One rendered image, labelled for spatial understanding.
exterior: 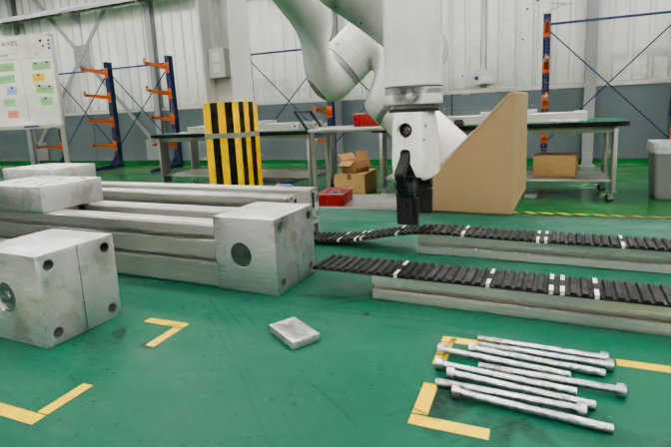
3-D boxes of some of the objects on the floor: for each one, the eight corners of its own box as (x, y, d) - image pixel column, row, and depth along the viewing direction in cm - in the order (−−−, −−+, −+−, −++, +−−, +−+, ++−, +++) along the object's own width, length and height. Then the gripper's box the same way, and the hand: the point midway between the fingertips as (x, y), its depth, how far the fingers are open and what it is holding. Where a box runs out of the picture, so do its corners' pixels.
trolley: (432, 223, 418) (430, 104, 400) (432, 240, 365) (431, 104, 347) (316, 223, 437) (309, 110, 420) (300, 239, 384) (292, 111, 367)
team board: (-66, 221, 538) (-102, 37, 504) (-31, 211, 587) (-61, 44, 554) (66, 216, 531) (39, 29, 497) (90, 207, 580) (67, 36, 546)
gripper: (406, 103, 81) (408, 206, 84) (368, 104, 66) (372, 229, 69) (451, 101, 78) (452, 208, 81) (423, 101, 62) (425, 233, 65)
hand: (415, 211), depth 75 cm, fingers open, 8 cm apart
